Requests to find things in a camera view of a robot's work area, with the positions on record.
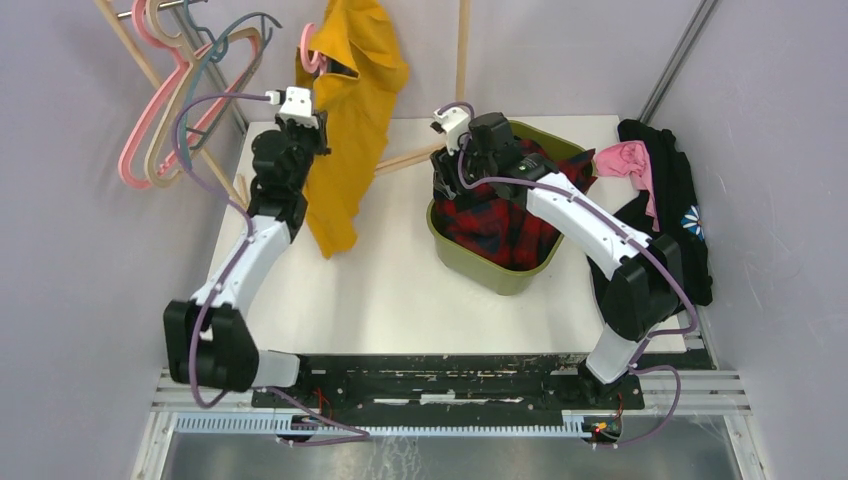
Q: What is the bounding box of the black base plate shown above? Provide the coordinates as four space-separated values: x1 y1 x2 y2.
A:
283 354 645 427

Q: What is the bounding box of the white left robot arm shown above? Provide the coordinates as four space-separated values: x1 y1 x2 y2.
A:
163 111 330 407

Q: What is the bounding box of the pink plastic hanger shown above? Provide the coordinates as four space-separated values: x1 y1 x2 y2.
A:
299 23 329 76
97 0 279 189

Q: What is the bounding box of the grey blue plastic hanger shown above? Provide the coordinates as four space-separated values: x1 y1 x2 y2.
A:
160 1 282 173

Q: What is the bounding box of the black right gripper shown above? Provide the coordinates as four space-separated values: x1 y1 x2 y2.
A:
431 128 496 199

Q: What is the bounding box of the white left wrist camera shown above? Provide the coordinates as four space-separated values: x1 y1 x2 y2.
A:
265 86 319 129

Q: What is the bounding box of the olive green plastic basket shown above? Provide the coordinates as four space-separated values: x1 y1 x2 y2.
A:
427 120 597 296

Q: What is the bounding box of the wooden clothes rack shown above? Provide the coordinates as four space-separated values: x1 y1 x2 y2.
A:
93 0 472 207

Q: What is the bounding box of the metal rack rod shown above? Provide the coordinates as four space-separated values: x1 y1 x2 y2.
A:
116 0 210 20

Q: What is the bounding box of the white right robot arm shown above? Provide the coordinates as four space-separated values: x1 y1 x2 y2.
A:
431 102 692 408

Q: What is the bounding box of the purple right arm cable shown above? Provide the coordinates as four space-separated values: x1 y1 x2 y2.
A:
437 101 701 449

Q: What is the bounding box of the red plaid skirt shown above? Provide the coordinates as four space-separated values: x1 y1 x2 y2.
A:
431 137 598 272

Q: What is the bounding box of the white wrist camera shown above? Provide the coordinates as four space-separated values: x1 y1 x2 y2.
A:
431 102 474 154
265 86 319 129

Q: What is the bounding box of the black garment with flower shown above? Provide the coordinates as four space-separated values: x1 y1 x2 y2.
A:
615 119 714 306

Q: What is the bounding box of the beige wooden hanger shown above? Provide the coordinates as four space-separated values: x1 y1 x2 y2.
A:
142 0 265 189

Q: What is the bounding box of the yellow skirt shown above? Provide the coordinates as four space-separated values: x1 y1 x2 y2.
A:
295 0 409 259

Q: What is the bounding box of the white cable duct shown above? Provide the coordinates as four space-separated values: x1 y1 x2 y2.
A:
174 411 591 439

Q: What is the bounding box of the pink garment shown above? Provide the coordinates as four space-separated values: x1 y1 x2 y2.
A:
594 140 660 232

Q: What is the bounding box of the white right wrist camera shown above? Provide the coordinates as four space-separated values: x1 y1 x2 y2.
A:
431 102 474 154

